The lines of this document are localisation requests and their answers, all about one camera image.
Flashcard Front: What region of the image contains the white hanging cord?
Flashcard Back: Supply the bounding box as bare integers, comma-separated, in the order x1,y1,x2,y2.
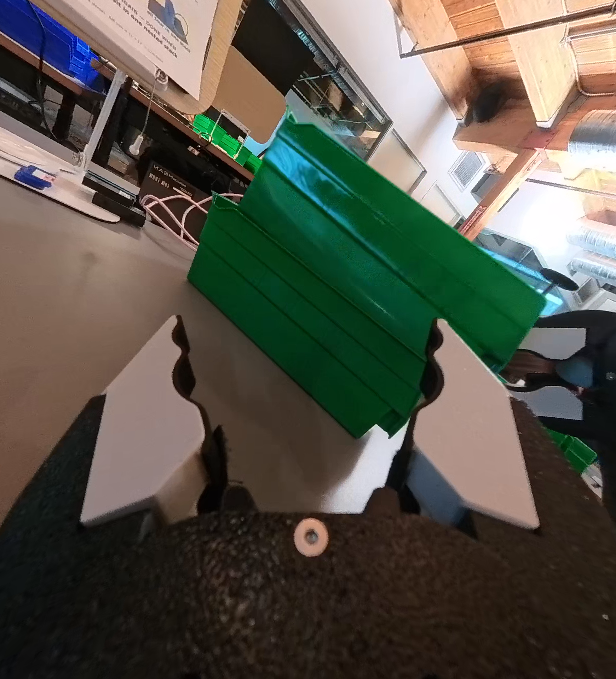
129,71,166,156

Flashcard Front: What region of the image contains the white door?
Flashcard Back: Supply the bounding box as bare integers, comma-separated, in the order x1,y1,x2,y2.
366,130,428,192
419,183,462,226

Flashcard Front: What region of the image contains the pink cable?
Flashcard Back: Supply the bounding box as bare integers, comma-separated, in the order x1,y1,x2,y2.
139,192,245,250

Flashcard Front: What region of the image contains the wall vent grille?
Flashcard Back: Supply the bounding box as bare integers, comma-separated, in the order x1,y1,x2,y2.
448,151,486,189

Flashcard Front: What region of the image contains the black wall screen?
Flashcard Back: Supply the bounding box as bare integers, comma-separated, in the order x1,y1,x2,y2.
231,0,335,93

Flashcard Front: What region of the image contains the small green bin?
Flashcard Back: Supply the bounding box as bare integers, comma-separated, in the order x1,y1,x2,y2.
220,133,263,173

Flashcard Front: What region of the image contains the stack of blue bins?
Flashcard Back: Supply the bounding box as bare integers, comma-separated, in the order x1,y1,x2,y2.
0,0,102,88

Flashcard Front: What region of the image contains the black flat box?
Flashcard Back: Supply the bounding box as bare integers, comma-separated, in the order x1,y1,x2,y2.
91,192,146,228

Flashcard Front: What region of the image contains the small blue box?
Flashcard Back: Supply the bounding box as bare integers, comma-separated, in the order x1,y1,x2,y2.
15,166,56,190

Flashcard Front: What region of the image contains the white round disc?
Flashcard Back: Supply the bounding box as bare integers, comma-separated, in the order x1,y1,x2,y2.
0,122,39,156

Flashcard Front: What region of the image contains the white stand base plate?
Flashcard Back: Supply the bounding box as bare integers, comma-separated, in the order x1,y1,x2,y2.
0,71,128,224

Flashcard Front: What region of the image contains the wooden post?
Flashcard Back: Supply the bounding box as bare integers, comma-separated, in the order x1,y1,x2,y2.
456,149,542,242

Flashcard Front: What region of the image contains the instruction poster board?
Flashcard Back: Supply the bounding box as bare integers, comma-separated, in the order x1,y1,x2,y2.
29,0,245,115

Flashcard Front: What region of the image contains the wooden workbench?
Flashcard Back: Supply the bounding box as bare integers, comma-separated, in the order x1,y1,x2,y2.
0,11,92,139
90,58,266,184

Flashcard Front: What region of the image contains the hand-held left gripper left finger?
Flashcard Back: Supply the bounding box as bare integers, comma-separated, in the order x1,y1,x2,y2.
79,314,230,527

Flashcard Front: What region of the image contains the black cardboard box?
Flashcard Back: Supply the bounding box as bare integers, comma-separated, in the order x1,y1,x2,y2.
138,159,245,239

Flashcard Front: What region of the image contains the green bins clear case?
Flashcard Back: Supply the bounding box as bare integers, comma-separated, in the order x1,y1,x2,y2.
191,109,247,146

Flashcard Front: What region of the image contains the black disc stand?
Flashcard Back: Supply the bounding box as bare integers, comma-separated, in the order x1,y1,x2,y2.
539,268,579,298

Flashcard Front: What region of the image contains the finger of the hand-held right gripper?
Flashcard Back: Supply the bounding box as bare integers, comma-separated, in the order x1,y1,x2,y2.
522,327,591,356
511,385,587,422

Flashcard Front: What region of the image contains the brown cardboard panel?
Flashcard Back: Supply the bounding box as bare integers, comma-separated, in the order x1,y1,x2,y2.
215,45,287,144

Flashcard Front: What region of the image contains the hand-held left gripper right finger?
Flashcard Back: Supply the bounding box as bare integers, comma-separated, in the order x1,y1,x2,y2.
386,318,542,532

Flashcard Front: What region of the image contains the metal air duct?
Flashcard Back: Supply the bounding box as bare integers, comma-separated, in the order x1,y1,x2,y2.
565,225,616,290
568,109,616,155

